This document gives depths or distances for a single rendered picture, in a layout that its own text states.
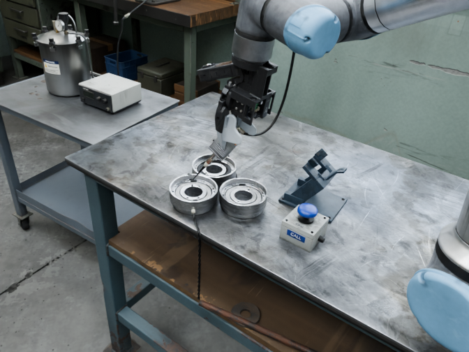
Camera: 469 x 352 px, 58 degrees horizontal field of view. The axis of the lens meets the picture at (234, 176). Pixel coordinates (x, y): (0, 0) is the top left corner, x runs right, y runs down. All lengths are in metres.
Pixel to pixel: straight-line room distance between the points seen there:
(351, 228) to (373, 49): 1.61
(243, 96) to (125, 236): 0.61
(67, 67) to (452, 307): 1.50
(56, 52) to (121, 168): 0.76
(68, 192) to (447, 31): 1.91
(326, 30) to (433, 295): 0.39
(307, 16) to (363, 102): 1.87
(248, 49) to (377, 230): 0.47
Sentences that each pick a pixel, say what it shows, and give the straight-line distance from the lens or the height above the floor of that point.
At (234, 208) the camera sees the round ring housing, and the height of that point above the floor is 0.83.
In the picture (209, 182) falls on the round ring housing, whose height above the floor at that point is 0.83.
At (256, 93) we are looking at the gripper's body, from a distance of 0.80.
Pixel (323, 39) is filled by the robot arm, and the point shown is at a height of 1.20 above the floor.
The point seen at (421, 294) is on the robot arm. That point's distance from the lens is 0.59.
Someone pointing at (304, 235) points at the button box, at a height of 0.84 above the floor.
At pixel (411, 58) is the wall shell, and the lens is 2.37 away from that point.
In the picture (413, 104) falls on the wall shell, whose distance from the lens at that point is 2.43.
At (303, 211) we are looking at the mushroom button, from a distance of 0.83.
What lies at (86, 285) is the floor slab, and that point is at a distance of 1.89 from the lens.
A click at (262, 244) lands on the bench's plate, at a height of 0.80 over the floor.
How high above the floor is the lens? 1.37
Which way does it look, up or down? 33 degrees down
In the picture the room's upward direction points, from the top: 4 degrees clockwise
